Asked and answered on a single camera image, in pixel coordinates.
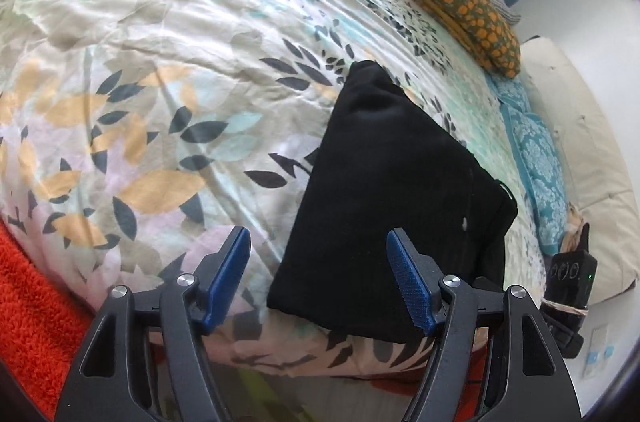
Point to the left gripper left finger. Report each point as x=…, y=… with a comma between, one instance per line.
x=111, y=378

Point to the black pants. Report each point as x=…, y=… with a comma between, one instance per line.
x=384, y=164

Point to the beige crumpled cloth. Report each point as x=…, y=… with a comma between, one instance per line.
x=574, y=226

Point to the orange red rug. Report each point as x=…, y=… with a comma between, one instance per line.
x=41, y=329

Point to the cream tufted headboard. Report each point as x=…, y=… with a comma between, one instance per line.
x=595, y=174

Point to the small teal damask pillow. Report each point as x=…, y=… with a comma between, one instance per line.
x=510, y=92

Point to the floral leaf bedsheet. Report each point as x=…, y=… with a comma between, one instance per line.
x=136, y=133

